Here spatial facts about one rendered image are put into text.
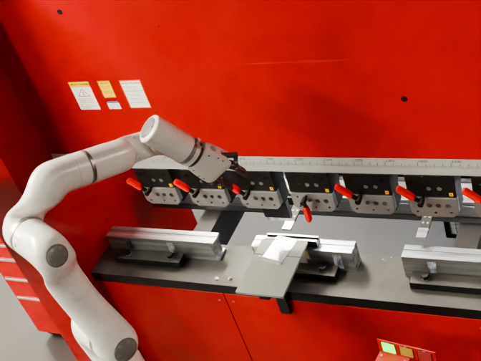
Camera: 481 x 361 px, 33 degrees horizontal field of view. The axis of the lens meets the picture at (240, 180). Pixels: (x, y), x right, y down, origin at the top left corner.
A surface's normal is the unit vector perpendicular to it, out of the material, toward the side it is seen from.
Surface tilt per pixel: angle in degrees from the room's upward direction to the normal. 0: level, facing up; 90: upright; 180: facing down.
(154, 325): 90
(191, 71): 90
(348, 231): 0
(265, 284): 0
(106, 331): 63
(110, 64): 90
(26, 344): 0
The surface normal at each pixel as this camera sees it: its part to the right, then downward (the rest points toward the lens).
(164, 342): -0.37, 0.64
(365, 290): -0.29, -0.76
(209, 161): 0.18, 0.63
